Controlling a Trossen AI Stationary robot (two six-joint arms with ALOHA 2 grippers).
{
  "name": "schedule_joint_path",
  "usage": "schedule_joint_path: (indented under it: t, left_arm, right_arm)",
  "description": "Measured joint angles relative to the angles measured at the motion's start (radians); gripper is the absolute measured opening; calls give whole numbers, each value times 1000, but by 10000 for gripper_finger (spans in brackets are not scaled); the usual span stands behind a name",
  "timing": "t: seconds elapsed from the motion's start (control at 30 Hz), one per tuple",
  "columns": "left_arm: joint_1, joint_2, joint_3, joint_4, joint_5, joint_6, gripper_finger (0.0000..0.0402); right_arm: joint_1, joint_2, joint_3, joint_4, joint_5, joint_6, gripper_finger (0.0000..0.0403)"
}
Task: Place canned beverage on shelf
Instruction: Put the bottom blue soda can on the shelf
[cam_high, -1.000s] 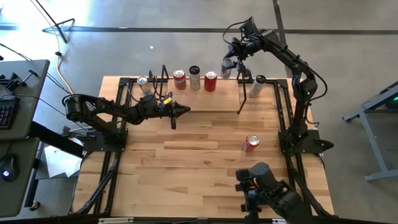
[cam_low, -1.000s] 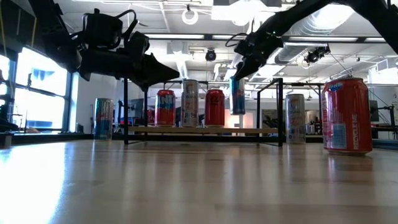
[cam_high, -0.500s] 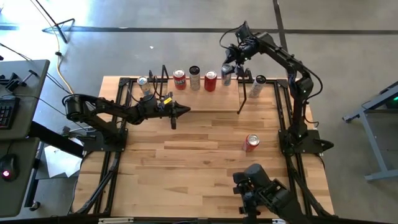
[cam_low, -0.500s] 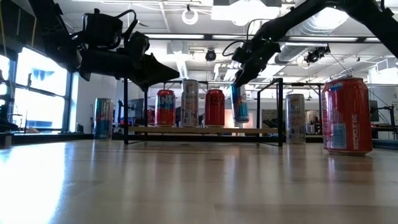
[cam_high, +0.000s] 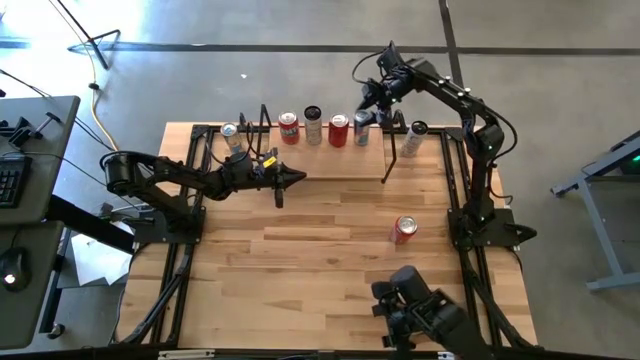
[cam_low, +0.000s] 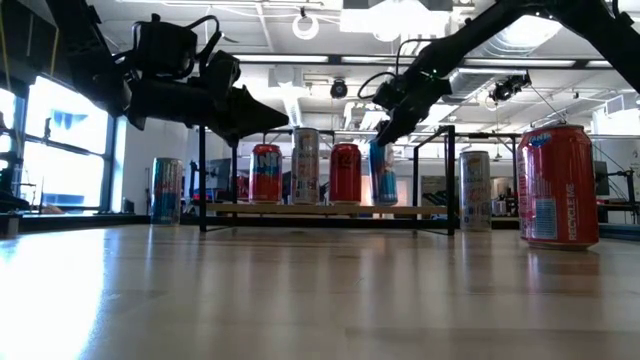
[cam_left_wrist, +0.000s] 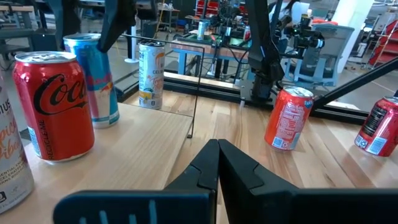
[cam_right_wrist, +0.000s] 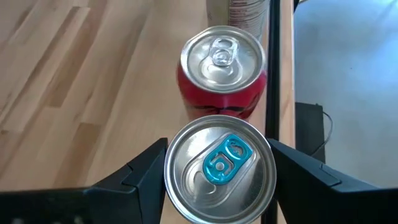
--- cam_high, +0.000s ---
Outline workbench with blue metal legs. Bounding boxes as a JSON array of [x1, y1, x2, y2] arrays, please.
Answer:
[[549, 130, 640, 294]]

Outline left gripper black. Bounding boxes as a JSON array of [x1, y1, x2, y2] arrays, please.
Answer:
[[219, 146, 308, 210]]

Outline black desk clamp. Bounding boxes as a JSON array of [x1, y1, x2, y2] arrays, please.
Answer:
[[0, 111, 64, 150]]

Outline black aluminium table frame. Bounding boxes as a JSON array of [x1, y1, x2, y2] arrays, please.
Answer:
[[113, 123, 540, 351]]

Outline silver blue Red Bull can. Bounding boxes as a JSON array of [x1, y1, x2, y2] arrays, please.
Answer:
[[220, 121, 246, 157]]

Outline silver metal plate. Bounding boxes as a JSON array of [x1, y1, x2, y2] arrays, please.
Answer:
[[157, 349, 217, 360]]

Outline grey desk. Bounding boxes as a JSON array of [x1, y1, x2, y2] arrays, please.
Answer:
[[0, 94, 82, 351]]

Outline black computer mouse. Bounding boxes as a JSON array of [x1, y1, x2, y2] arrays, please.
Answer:
[[0, 247, 32, 294]]

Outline orange Fanta can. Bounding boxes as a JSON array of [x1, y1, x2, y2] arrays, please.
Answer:
[[277, 110, 302, 146], [388, 215, 419, 246]]

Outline light blue Red Bull can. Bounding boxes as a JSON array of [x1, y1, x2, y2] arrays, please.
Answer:
[[352, 109, 375, 148]]

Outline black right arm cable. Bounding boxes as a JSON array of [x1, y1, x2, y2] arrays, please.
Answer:
[[351, 48, 389, 86]]

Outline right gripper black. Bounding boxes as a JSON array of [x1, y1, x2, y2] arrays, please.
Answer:
[[357, 40, 409, 126]]

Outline black keyboard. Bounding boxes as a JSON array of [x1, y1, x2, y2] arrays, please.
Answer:
[[0, 154, 34, 210]]

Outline yellow cable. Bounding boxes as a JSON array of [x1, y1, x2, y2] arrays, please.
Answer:
[[87, 47, 121, 151]]

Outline white Celsius can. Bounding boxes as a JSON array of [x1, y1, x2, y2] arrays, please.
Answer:
[[303, 104, 324, 147], [399, 120, 430, 159]]

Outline black floor stand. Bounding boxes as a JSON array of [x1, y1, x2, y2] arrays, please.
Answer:
[[52, 0, 122, 71]]

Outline red Coca-Cola can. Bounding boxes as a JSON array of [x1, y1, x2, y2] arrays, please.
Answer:
[[328, 112, 351, 149]]

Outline white paper sheet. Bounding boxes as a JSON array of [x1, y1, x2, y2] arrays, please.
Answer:
[[69, 230, 135, 288]]

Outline thin black floor cable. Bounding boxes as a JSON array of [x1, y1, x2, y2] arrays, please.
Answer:
[[0, 68, 54, 100]]

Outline black support beam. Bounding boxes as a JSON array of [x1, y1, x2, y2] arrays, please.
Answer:
[[45, 193, 137, 254]]

